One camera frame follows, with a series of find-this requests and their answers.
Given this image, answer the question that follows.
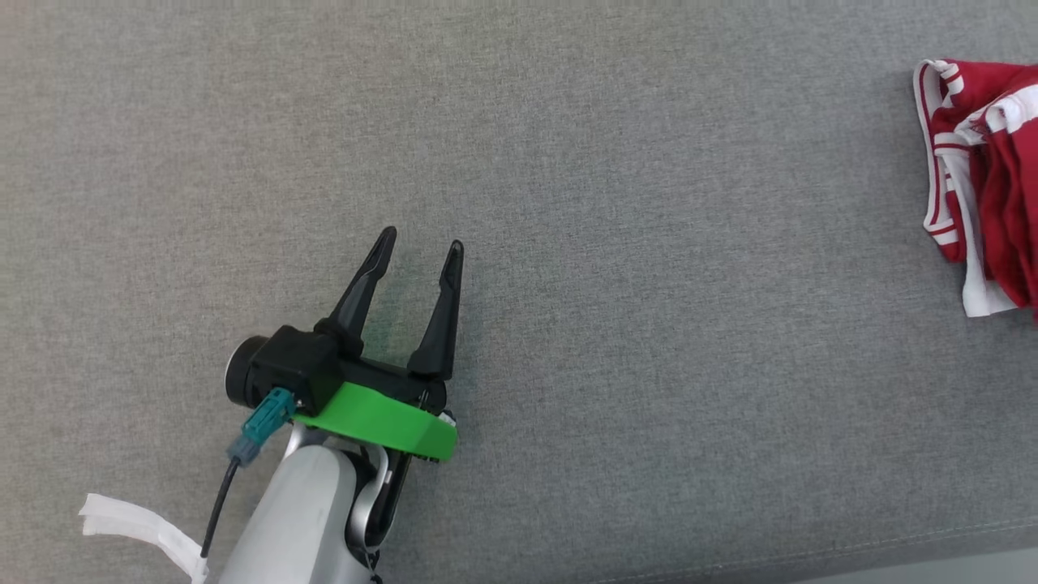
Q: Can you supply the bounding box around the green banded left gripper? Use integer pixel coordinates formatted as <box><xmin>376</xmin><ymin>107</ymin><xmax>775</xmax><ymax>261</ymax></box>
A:
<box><xmin>294</xmin><ymin>226</ymin><xmax>465</xmax><ymax>464</ymax></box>

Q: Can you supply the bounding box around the red jersey with black number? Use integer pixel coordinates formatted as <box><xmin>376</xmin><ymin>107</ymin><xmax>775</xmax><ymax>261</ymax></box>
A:
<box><xmin>913</xmin><ymin>58</ymin><xmax>1038</xmax><ymax>265</ymax></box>

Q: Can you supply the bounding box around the black left cable teal plug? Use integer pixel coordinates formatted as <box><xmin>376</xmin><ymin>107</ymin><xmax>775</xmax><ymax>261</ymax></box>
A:
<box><xmin>200</xmin><ymin>387</ymin><xmax>295</xmax><ymax>562</ymax></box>

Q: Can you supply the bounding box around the white tape tag left cable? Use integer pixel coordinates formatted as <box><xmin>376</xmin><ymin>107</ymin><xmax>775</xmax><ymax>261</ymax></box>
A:
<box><xmin>79</xmin><ymin>492</ymin><xmax>211</xmax><ymax>584</ymax></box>

